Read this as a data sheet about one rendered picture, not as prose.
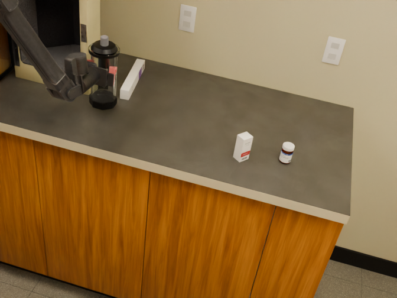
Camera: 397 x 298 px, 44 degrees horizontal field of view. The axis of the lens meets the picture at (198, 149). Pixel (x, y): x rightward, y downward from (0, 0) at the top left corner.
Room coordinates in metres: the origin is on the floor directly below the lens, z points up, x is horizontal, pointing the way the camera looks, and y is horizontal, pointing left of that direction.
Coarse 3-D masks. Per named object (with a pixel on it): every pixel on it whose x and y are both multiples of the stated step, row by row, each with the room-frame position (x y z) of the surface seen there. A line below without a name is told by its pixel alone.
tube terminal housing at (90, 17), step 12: (84, 0) 1.66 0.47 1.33; (96, 0) 1.74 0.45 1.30; (84, 12) 1.66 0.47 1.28; (96, 12) 1.74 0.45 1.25; (84, 24) 1.66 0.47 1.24; (96, 24) 1.74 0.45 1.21; (96, 36) 1.74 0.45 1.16; (84, 48) 1.66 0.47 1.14; (24, 72) 1.71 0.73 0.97; (36, 72) 1.70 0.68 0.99
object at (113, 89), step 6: (90, 48) 1.54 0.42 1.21; (90, 54) 1.52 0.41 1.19; (96, 54) 1.51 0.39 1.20; (102, 54) 1.51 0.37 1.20; (108, 54) 1.52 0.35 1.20; (114, 54) 1.53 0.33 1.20; (96, 60) 1.52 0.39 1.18; (102, 60) 1.51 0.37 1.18; (108, 60) 1.52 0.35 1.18; (114, 60) 1.54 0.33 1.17; (102, 66) 1.51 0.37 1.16; (108, 66) 1.52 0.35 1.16; (114, 66) 1.54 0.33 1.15; (108, 72) 1.52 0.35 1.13; (114, 84) 1.54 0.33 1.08; (96, 90) 1.52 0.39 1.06; (102, 90) 1.52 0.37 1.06; (108, 90) 1.52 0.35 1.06; (114, 90) 1.55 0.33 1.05; (96, 96) 1.52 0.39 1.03; (102, 96) 1.52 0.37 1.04; (108, 96) 1.52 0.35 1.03; (114, 96) 1.55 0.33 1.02; (102, 102) 1.52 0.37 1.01
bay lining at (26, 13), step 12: (24, 0) 1.77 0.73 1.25; (36, 0) 1.85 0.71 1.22; (48, 0) 1.87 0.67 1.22; (60, 0) 1.90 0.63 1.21; (72, 0) 1.93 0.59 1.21; (24, 12) 1.76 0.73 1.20; (36, 12) 1.84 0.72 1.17; (48, 12) 1.87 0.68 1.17; (60, 12) 1.90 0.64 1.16; (72, 12) 1.93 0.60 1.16; (36, 24) 1.84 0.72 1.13; (48, 24) 1.87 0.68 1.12; (60, 24) 1.90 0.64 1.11; (72, 24) 1.93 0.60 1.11; (48, 36) 1.87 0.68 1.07; (60, 36) 1.90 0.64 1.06; (72, 36) 1.92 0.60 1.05
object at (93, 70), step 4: (88, 64) 1.48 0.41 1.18; (88, 68) 1.46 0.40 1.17; (92, 68) 1.46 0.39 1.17; (96, 68) 1.47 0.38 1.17; (100, 68) 1.47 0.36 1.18; (88, 72) 1.43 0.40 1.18; (92, 72) 1.44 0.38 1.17; (96, 72) 1.45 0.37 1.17; (100, 72) 1.46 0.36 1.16; (104, 72) 1.46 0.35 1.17; (92, 76) 1.42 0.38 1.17; (96, 76) 1.44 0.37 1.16; (100, 76) 1.46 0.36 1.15; (104, 76) 1.46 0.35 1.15; (92, 80) 1.41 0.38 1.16; (96, 80) 1.44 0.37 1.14; (100, 80) 1.46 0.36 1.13; (104, 80) 1.46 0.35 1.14; (96, 84) 1.46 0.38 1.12; (100, 84) 1.46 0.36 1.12; (104, 84) 1.46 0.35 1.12
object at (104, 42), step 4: (100, 36) 1.56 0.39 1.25; (104, 36) 1.56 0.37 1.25; (100, 40) 1.55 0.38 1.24; (104, 40) 1.54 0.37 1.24; (108, 40) 1.56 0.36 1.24; (92, 44) 1.55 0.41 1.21; (96, 44) 1.55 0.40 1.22; (100, 44) 1.55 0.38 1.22; (104, 44) 1.54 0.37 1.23; (108, 44) 1.56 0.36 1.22; (112, 44) 1.57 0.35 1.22; (92, 48) 1.53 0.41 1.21; (96, 48) 1.52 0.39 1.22; (100, 48) 1.52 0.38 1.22; (104, 48) 1.53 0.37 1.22; (108, 48) 1.53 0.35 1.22; (112, 48) 1.54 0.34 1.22; (116, 48) 1.56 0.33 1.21; (96, 52) 1.52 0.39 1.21; (100, 52) 1.52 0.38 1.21; (104, 52) 1.52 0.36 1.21; (108, 52) 1.52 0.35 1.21; (112, 52) 1.53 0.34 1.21
